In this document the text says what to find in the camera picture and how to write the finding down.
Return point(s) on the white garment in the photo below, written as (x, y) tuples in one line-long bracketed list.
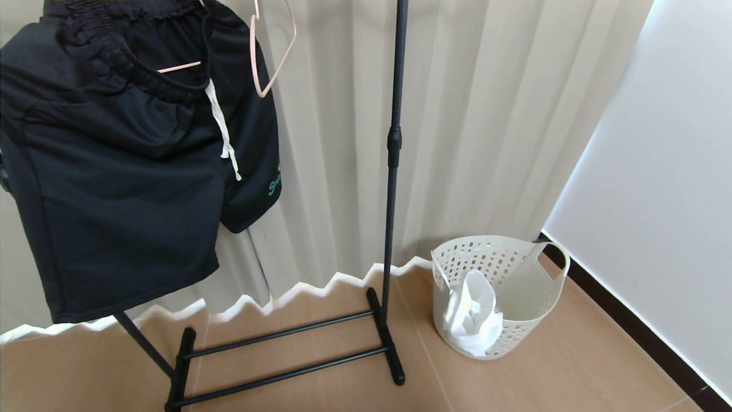
[(472, 315)]

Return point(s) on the black shorts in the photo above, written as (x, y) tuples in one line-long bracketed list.
[(114, 200)]

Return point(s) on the pink clothes hanger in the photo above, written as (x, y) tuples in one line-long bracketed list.
[(180, 66), (252, 51)]

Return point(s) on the beige curtain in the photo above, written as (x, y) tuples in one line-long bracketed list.
[(486, 114)]

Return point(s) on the white laundry basket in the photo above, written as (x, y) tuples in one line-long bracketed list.
[(532, 292)]

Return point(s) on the black clothes rack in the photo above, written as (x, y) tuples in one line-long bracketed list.
[(393, 143)]

